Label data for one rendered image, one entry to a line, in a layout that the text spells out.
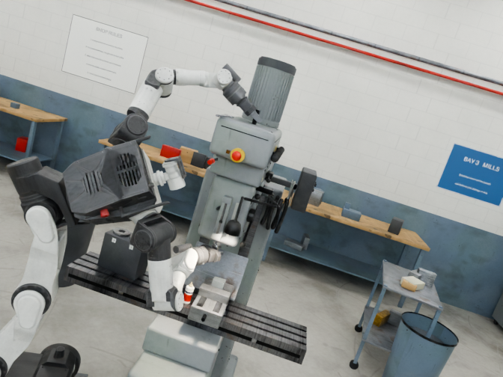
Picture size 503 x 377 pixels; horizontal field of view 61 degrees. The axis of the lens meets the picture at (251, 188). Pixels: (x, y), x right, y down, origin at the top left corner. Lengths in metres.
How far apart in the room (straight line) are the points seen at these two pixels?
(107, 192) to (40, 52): 5.96
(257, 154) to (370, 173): 4.60
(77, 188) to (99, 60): 5.41
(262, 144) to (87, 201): 0.71
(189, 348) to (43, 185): 0.96
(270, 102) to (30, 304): 1.37
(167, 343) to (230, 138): 0.98
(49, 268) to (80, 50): 5.51
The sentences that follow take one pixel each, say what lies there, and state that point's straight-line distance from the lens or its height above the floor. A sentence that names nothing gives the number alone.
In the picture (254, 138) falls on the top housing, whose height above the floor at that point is 1.85.
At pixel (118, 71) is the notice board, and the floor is 1.78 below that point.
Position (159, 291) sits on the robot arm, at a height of 1.22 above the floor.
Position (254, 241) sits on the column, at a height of 1.23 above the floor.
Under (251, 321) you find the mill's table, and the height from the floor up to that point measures 0.96.
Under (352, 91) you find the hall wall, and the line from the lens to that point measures 6.22.
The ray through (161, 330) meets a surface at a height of 0.88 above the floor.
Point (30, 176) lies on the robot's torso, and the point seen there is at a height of 1.50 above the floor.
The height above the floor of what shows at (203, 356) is 0.84.
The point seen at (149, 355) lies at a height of 0.76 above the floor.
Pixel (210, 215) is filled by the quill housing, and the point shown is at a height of 1.43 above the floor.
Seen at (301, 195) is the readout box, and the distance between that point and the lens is 2.22.
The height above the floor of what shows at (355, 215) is 0.95.
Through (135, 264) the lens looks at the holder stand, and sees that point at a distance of 2.25.
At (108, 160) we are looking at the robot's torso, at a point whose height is 1.65.
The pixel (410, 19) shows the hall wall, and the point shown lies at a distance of 6.44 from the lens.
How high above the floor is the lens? 2.01
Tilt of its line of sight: 12 degrees down
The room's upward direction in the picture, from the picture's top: 17 degrees clockwise
